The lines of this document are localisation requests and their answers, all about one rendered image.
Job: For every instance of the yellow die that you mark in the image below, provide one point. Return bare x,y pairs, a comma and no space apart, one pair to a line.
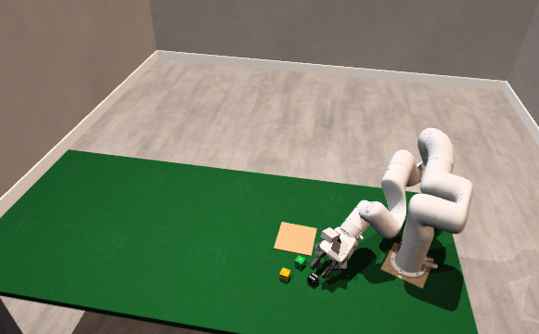
284,274

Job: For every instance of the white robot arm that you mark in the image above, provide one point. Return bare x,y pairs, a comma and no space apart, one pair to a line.
443,204

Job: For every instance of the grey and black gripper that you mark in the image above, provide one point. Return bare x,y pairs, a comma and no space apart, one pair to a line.
338,252

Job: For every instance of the black die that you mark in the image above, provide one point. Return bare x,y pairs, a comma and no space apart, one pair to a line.
313,279

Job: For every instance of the green die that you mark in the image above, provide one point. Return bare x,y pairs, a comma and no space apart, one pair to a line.
300,262

